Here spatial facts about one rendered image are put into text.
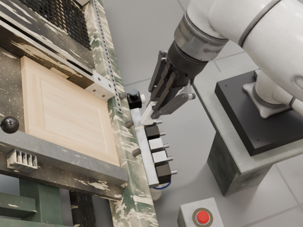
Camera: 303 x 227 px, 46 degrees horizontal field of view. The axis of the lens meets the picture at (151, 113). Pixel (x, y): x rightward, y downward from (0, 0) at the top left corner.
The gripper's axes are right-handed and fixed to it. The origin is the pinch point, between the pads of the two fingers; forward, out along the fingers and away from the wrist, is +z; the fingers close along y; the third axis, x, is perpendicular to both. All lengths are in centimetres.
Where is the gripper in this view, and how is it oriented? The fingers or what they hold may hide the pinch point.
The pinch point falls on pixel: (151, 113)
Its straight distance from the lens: 78.9
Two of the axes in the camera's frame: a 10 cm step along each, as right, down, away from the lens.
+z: -3.8, 6.0, 7.0
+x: 8.5, -0.7, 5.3
